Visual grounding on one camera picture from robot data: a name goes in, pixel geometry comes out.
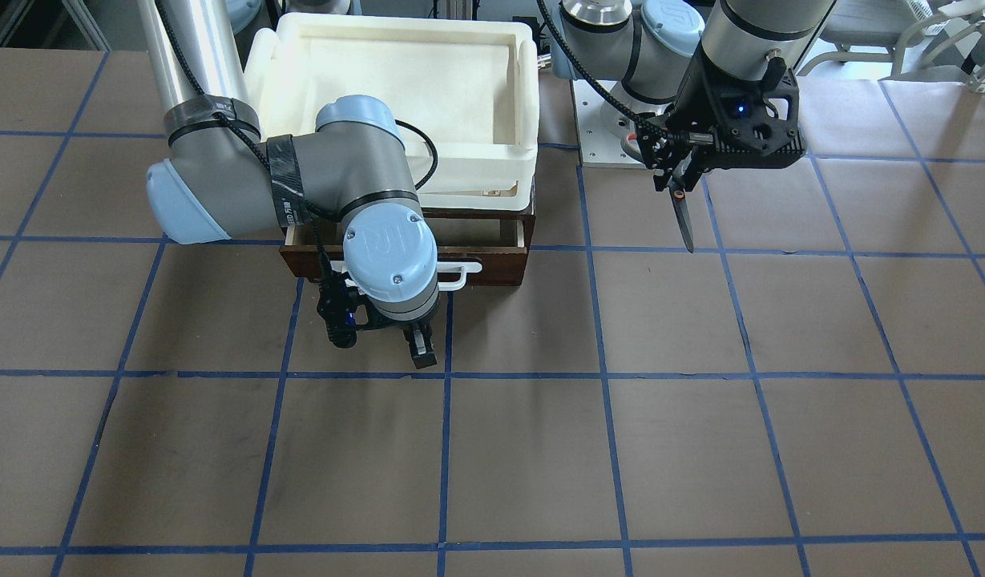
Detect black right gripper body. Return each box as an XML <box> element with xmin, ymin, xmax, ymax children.
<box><xmin>356</xmin><ymin>309</ymin><xmax>438</xmax><ymax>337</ymax></box>

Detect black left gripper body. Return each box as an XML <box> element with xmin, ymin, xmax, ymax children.
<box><xmin>638</xmin><ymin>76</ymin><xmax>729</xmax><ymax>174</ymax></box>

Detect orange handled scissors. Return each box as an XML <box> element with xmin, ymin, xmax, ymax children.
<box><xmin>621</xmin><ymin>132</ymin><xmax>695</xmax><ymax>252</ymax></box>

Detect wooden drawer with white handle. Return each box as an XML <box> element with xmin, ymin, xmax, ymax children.
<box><xmin>280</xmin><ymin>208</ymin><xmax>536</xmax><ymax>291</ymax></box>

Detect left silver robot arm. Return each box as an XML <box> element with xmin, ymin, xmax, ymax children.
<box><xmin>539</xmin><ymin>1</ymin><xmax>835</xmax><ymax>200</ymax></box>

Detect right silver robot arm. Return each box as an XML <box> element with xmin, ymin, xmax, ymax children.
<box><xmin>138</xmin><ymin>1</ymin><xmax>440</xmax><ymax>369</ymax></box>

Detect dark wooden drawer cabinet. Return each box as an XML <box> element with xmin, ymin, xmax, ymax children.
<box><xmin>279</xmin><ymin>204</ymin><xmax>536</xmax><ymax>289</ymax></box>

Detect cream plastic tray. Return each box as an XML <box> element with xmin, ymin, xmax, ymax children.
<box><xmin>244</xmin><ymin>12</ymin><xmax>539</xmax><ymax>211</ymax></box>

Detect brown paper table mat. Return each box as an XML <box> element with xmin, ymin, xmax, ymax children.
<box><xmin>0</xmin><ymin>49</ymin><xmax>985</xmax><ymax>576</ymax></box>

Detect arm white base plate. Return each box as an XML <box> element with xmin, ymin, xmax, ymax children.
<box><xmin>571</xmin><ymin>80</ymin><xmax>644</xmax><ymax>169</ymax></box>

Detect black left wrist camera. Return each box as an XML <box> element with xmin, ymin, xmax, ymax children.
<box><xmin>696</xmin><ymin>49</ymin><xmax>806</xmax><ymax>169</ymax></box>

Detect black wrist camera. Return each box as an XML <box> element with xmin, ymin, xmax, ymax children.
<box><xmin>696</xmin><ymin>49</ymin><xmax>806</xmax><ymax>169</ymax></box>
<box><xmin>316</xmin><ymin>272</ymin><xmax>360</xmax><ymax>349</ymax></box>

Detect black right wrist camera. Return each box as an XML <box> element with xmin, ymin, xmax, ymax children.
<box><xmin>316</xmin><ymin>272</ymin><xmax>360</xmax><ymax>349</ymax></box>

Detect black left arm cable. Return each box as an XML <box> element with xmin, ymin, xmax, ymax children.
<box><xmin>536</xmin><ymin>0</ymin><xmax>669</xmax><ymax>137</ymax></box>

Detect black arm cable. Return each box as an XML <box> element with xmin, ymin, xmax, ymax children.
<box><xmin>536</xmin><ymin>0</ymin><xmax>669</xmax><ymax>137</ymax></box>
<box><xmin>151</xmin><ymin>0</ymin><xmax>439</xmax><ymax>277</ymax></box>

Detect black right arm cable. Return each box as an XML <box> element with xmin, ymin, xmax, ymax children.
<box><xmin>151</xmin><ymin>0</ymin><xmax>439</xmax><ymax>277</ymax></box>

